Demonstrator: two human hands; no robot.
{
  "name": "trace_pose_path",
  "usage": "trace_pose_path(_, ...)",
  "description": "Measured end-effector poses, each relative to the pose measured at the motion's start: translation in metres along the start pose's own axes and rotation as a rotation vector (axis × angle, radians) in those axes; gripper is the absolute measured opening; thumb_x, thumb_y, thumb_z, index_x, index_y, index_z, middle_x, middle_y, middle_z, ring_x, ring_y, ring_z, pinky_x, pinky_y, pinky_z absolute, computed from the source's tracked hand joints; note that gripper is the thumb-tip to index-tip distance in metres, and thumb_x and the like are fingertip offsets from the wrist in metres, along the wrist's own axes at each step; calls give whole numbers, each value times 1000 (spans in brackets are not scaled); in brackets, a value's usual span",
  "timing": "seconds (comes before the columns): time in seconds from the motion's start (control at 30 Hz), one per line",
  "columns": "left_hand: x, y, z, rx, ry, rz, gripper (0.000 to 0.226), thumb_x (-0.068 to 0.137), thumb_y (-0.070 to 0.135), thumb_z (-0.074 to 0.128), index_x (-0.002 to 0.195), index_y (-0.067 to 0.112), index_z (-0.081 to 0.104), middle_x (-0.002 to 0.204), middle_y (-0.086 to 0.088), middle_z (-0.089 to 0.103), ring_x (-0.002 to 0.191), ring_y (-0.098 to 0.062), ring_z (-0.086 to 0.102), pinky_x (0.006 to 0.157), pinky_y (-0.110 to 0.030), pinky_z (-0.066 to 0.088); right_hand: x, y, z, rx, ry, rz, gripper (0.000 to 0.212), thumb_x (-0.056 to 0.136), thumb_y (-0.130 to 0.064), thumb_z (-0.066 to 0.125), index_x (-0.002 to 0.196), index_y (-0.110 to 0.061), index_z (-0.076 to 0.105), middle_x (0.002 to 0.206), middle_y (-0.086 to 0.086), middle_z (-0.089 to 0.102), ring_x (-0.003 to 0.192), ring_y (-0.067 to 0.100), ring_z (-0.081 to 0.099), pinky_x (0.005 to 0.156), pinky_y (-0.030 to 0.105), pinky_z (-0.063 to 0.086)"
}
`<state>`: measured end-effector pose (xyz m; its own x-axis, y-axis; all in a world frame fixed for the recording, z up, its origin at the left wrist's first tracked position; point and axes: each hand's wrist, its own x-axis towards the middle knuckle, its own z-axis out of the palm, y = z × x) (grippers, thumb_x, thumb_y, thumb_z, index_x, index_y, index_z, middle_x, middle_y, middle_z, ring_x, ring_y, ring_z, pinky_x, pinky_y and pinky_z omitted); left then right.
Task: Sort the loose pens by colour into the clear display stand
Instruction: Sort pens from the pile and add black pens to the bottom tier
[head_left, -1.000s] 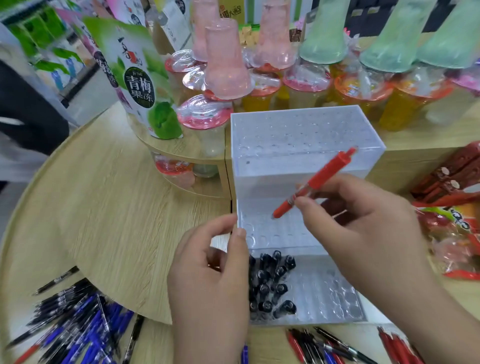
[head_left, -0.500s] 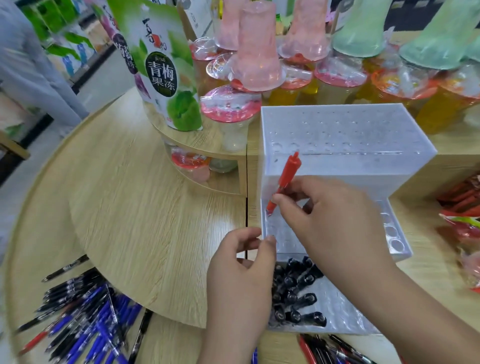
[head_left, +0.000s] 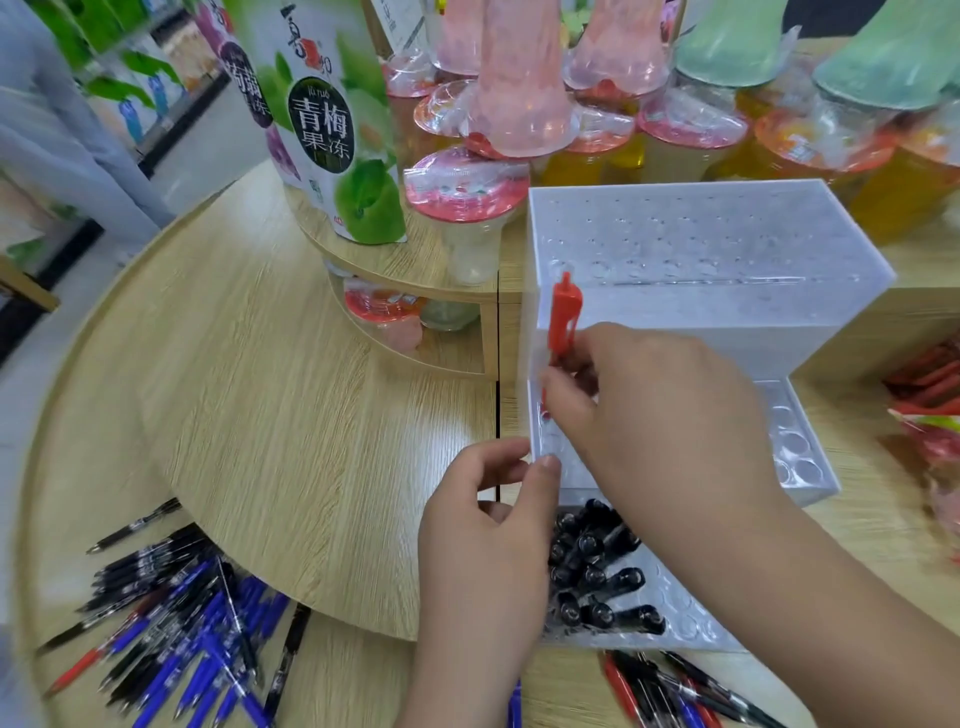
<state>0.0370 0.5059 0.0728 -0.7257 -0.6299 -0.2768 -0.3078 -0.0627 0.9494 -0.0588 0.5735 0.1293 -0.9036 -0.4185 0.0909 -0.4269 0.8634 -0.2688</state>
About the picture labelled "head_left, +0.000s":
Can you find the person's left hand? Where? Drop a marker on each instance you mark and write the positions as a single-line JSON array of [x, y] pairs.
[[484, 570]]

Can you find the person's right hand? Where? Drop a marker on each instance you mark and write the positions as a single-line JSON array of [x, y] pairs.
[[675, 435]]

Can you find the cluster of black pens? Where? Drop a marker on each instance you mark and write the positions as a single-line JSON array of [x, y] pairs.
[[592, 577]]

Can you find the clear tiered pen holder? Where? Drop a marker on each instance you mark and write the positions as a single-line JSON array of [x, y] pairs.
[[712, 300]]

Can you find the red click pen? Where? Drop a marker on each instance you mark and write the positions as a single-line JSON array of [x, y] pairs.
[[564, 315]]

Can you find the pile of black red pens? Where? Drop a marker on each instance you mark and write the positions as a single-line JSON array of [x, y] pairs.
[[645, 686]]

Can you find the pile of blue black pens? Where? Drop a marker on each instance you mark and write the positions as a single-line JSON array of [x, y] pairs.
[[187, 637]]

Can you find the person's right forearm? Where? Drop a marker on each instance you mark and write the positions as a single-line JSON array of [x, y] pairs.
[[825, 615]]

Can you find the person's left forearm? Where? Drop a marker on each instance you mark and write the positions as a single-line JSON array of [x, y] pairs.
[[469, 701]]

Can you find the jelly cup display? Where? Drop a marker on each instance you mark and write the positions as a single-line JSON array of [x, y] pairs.
[[900, 195]]

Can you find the pale green jelly cup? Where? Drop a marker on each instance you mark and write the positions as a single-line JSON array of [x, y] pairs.
[[448, 315]]

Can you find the stack of red snack packets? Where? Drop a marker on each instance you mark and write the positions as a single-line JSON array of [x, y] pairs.
[[926, 375]]

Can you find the clear bag of red candies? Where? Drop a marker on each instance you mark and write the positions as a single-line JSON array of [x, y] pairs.
[[941, 465]]

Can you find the clear cup with red lid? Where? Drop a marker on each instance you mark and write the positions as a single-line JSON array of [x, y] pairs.
[[469, 240]]

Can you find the red lid pink jelly cup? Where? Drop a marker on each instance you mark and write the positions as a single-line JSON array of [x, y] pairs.
[[379, 304]]

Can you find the wooden round tier stand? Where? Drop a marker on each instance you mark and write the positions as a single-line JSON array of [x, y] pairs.
[[420, 262]]

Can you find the green jelly pouch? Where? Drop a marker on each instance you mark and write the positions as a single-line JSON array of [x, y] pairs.
[[330, 135]]

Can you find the white card sign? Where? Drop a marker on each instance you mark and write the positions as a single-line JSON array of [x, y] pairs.
[[401, 22]]

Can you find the purple jelly pouch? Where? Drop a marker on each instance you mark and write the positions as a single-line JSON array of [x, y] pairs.
[[240, 82]]

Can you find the background store shelf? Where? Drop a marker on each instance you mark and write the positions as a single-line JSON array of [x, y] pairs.
[[150, 82]]

